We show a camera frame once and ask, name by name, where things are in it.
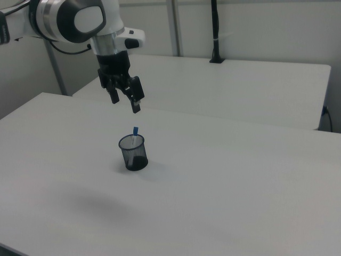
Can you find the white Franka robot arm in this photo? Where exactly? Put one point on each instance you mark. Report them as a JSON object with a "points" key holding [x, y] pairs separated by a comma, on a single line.
{"points": [[53, 18]]}

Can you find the grey partition frame post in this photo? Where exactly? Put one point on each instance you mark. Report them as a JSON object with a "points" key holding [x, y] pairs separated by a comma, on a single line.
{"points": [[56, 69], [175, 26]]}

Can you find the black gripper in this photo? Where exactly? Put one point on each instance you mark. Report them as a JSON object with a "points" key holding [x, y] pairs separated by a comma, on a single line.
{"points": [[113, 65]]}

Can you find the black camera pole with base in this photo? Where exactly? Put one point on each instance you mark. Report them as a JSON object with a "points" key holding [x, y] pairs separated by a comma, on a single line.
{"points": [[215, 32]]}

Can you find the black mesh pen cup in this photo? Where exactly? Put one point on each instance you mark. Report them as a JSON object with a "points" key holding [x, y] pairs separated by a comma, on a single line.
{"points": [[138, 161]]}

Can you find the white marker with blue cap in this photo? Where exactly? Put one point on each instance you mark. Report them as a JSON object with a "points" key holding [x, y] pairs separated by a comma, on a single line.
{"points": [[135, 131]]}

